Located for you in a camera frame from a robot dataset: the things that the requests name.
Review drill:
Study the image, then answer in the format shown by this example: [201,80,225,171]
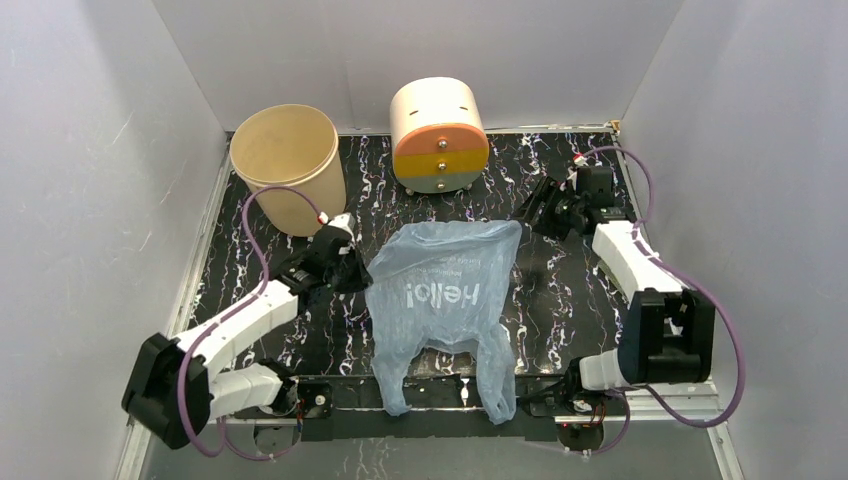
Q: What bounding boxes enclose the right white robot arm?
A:
[516,166,716,415]

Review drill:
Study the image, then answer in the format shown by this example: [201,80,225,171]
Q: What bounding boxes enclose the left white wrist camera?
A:
[321,212,355,256]

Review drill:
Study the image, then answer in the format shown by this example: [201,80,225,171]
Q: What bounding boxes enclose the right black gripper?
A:
[509,176,583,243]

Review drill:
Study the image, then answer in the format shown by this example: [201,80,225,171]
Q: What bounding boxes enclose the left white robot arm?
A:
[121,213,371,449]

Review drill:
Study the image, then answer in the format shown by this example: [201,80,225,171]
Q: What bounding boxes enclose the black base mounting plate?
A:
[235,374,625,446]

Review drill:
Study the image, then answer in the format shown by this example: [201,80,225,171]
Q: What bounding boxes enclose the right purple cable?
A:
[564,145,747,458]

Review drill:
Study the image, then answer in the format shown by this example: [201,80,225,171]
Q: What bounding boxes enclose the beige round trash bin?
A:
[229,104,347,237]

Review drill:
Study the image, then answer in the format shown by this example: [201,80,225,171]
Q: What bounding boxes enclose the light blue plastic bag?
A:
[365,220,522,425]

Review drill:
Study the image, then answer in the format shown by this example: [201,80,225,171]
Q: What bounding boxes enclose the round cream drawer cabinet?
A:
[389,77,489,195]

